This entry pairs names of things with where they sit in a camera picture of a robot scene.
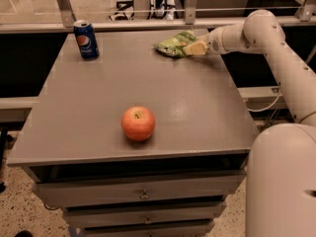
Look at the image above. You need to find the blue Pepsi can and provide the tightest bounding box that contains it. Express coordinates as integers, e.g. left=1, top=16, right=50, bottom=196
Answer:
left=73, top=20, right=99, bottom=59

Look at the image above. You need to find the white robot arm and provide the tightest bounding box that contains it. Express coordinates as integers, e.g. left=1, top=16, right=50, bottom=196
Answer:
left=184, top=10, right=316, bottom=237

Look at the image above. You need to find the white cable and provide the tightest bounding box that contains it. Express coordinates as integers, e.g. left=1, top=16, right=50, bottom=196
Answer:
left=247, top=91, right=282, bottom=114

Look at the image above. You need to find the grey drawer cabinet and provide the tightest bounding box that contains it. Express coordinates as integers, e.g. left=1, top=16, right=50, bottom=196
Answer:
left=8, top=32, right=258, bottom=237

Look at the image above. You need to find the red apple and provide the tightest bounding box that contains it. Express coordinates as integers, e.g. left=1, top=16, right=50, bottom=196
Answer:
left=121, top=106, right=156, bottom=141

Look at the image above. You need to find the green jalapeno chip bag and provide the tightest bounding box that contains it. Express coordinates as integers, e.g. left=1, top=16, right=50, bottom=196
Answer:
left=154, top=31, right=198, bottom=58

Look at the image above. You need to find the metal window railing frame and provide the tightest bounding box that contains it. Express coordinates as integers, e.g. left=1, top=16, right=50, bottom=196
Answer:
left=0, top=0, right=316, bottom=34

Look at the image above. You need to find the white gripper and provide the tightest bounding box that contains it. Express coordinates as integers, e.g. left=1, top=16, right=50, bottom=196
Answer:
left=183, top=28, right=227, bottom=56

